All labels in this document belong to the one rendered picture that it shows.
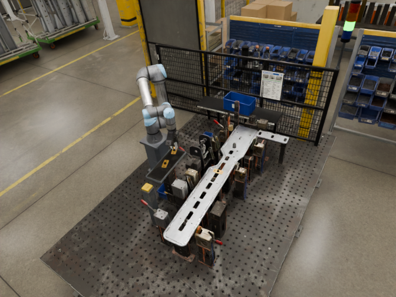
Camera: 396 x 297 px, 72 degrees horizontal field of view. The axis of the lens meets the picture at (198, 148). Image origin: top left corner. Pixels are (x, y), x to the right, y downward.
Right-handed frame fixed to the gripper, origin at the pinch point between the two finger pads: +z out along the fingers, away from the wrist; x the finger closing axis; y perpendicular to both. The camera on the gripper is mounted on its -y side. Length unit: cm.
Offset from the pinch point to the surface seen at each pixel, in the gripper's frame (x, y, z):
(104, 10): 355, 596, 49
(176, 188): -7.1, -28.4, 14.1
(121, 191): 57, -7, 53
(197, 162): -17.7, 1.7, 15.3
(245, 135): -54, 51, 23
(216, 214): -39, -43, 20
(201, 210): -27, -39, 23
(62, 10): 501, 617, 53
